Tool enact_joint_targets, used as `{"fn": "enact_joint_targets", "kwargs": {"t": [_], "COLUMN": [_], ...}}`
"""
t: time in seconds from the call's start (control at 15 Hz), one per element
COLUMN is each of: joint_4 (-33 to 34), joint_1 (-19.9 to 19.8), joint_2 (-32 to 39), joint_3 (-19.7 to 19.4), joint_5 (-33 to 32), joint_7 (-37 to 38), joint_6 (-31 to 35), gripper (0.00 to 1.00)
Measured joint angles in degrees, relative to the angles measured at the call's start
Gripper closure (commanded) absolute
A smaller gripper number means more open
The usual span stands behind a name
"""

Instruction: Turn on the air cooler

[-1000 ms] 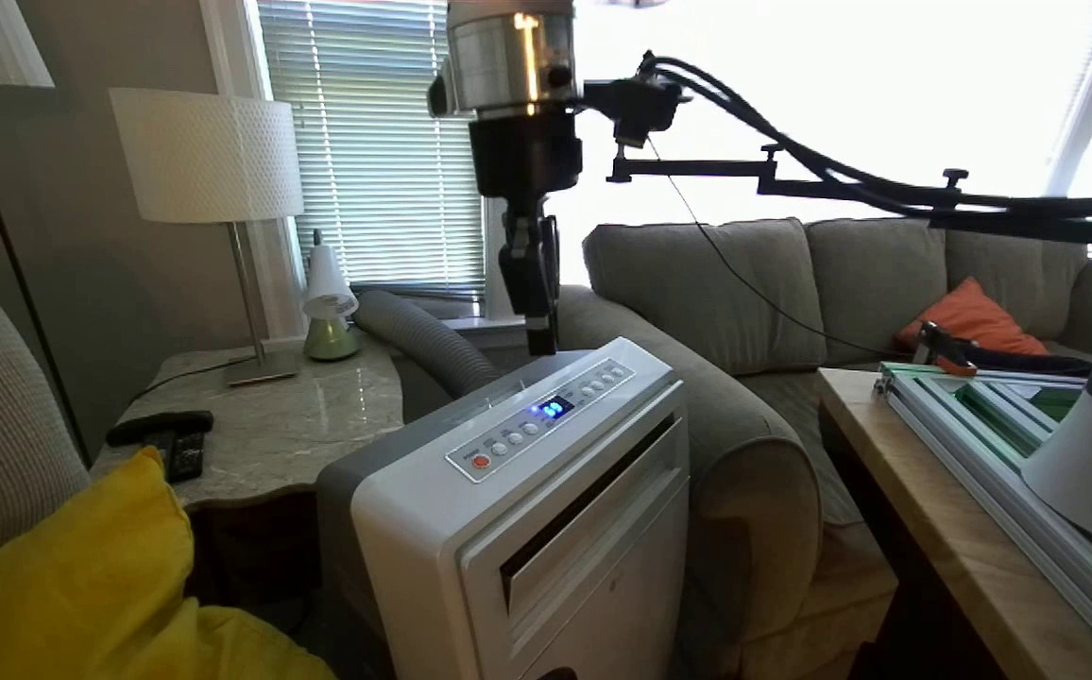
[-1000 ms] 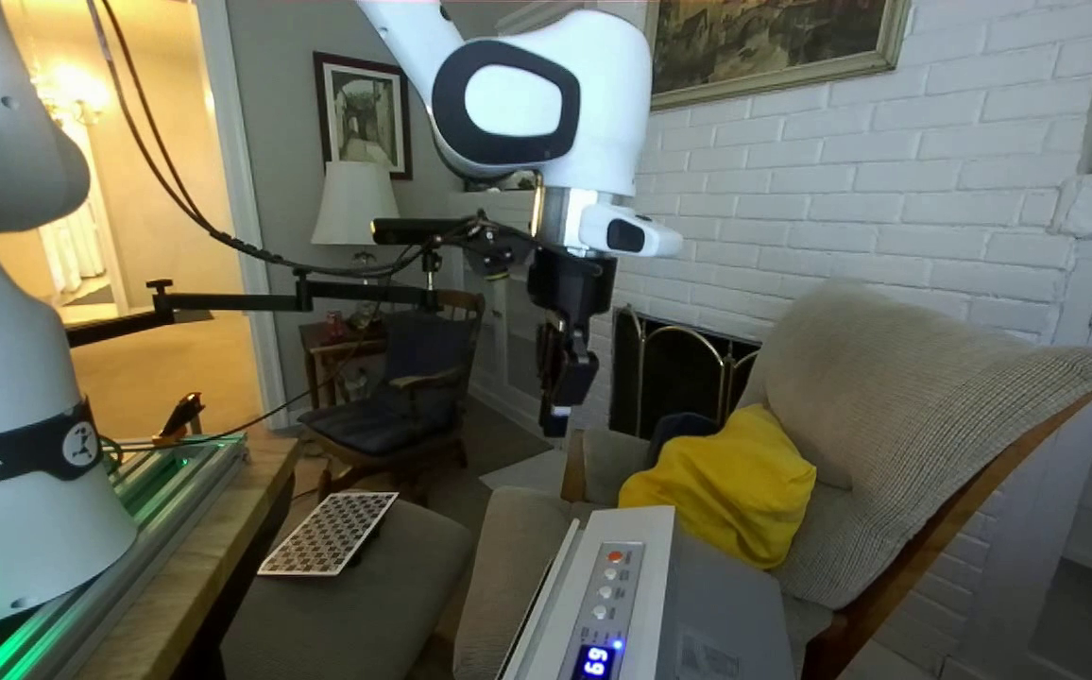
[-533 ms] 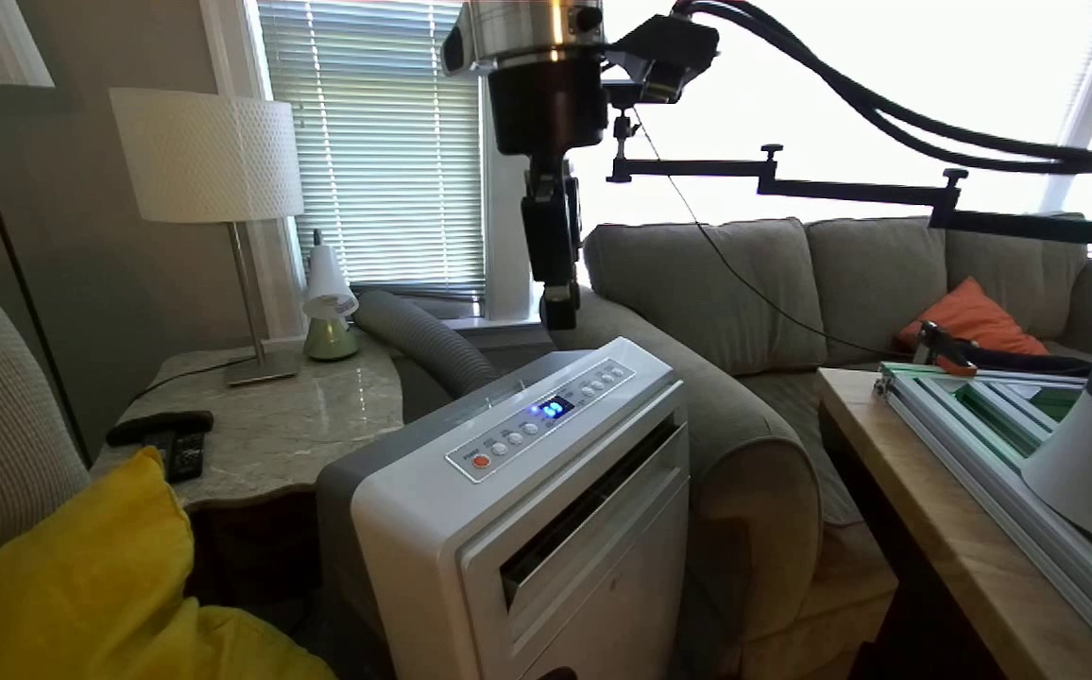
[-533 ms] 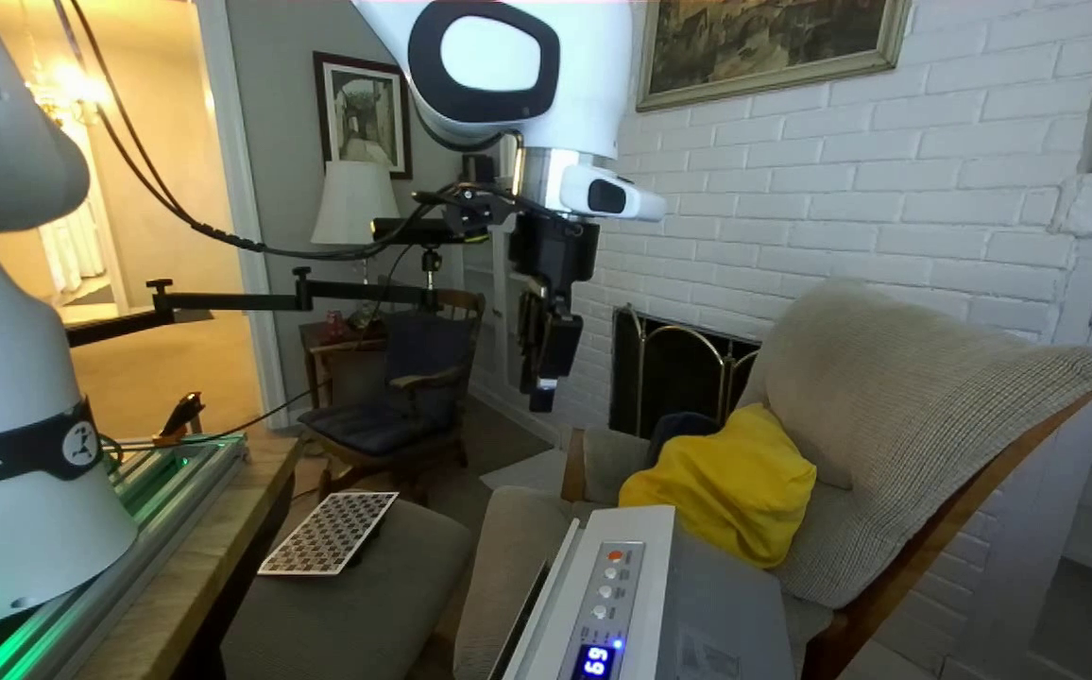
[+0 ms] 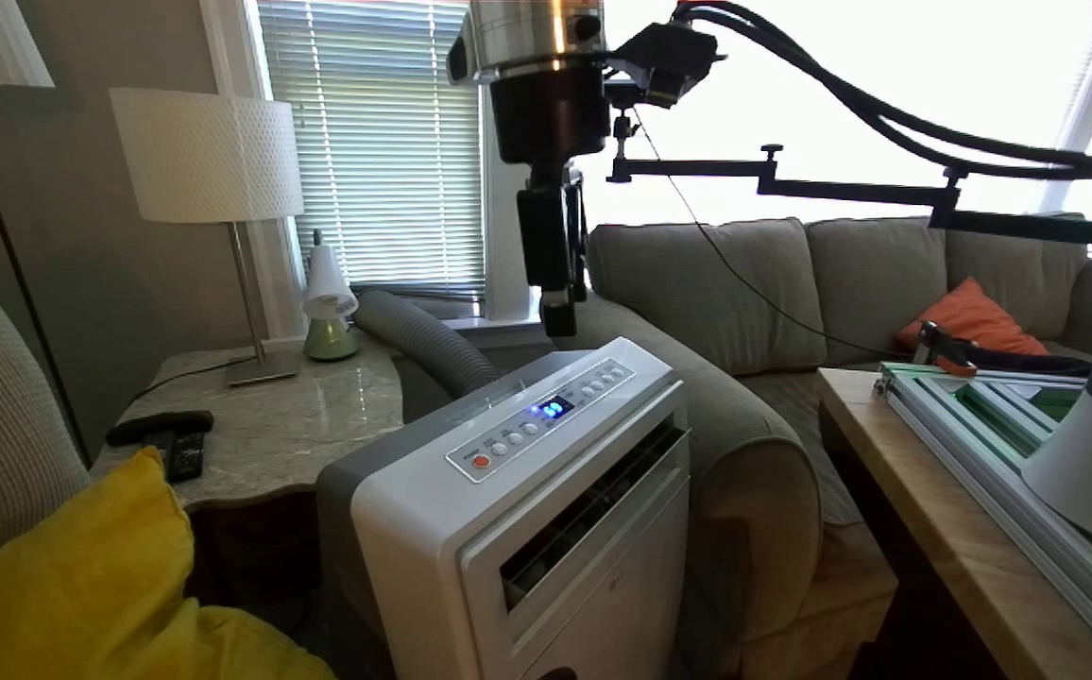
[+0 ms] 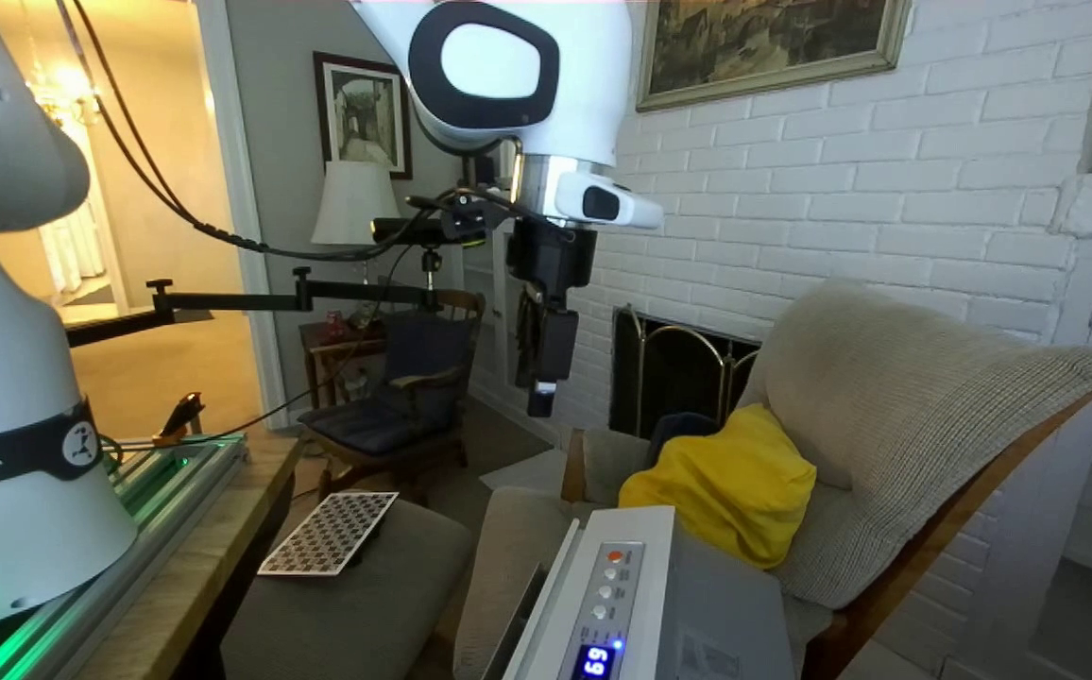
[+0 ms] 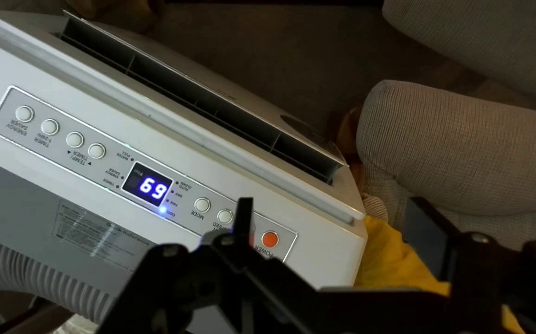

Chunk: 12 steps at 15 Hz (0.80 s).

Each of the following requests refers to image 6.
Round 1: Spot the checkerboard calibration board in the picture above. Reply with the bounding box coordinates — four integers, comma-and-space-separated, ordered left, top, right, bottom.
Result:
253, 488, 404, 583

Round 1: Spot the dark blue cushion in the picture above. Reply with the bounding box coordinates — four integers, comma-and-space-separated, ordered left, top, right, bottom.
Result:
646, 406, 725, 468

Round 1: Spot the lamp with white flared shade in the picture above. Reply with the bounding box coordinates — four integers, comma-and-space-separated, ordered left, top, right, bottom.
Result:
306, 157, 404, 286

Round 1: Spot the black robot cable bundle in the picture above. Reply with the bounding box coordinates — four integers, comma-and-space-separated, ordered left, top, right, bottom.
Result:
52, 0, 447, 264

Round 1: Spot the black framed picture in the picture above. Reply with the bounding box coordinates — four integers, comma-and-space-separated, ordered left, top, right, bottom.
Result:
311, 50, 414, 181

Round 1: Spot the beige ribbed armchair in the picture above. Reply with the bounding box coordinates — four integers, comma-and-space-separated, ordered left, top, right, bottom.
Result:
559, 282, 1092, 680

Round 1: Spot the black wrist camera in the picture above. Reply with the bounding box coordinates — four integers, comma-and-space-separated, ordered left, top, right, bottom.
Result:
404, 184, 524, 249

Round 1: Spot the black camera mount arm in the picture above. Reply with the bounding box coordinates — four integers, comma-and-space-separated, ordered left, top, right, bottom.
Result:
63, 241, 447, 352

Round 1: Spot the wooden chair dark cushion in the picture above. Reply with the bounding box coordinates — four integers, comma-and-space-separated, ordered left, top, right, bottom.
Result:
296, 291, 492, 488

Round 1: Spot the grey fabric sofa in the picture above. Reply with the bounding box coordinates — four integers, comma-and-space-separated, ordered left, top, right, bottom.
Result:
214, 485, 574, 680

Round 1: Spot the orange black clamp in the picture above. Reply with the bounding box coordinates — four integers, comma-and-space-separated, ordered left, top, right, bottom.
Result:
152, 390, 210, 453

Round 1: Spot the yellow cloth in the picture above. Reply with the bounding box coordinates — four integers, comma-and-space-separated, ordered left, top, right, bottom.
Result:
614, 400, 823, 573

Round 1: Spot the brass fireplace screen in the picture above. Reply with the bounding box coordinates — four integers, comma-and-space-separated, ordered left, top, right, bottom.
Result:
608, 301, 763, 445

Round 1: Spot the black stereo camera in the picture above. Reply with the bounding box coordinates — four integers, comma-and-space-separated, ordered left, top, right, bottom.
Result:
371, 214, 430, 249

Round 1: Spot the framed landscape painting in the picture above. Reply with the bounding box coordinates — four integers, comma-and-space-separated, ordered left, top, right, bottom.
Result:
636, 0, 915, 113

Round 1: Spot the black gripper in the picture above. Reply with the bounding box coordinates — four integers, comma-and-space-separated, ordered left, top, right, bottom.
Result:
502, 214, 599, 422

